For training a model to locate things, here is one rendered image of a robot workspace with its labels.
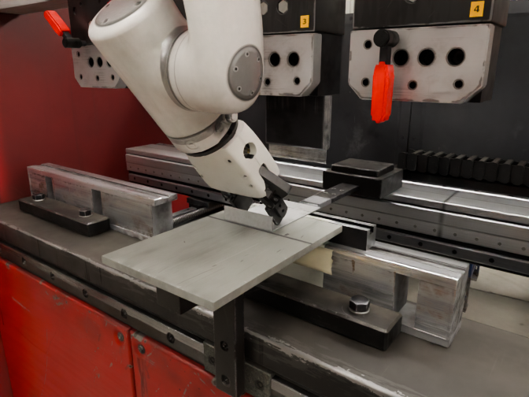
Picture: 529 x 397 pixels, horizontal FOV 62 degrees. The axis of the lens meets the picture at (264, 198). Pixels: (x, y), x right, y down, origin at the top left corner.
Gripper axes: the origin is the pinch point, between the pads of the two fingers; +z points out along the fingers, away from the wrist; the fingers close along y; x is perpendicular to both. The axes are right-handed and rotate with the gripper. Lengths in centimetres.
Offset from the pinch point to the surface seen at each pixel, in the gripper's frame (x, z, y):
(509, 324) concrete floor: -69, 192, -20
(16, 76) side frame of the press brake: -17, -8, 84
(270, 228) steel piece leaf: 3.1, -0.3, -3.8
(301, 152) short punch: -9.9, -0.5, -2.2
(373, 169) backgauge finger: -21.2, 16.5, -5.6
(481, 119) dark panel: -50, 31, -17
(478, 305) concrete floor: -77, 199, -4
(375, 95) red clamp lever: -9.6, -12.6, -16.6
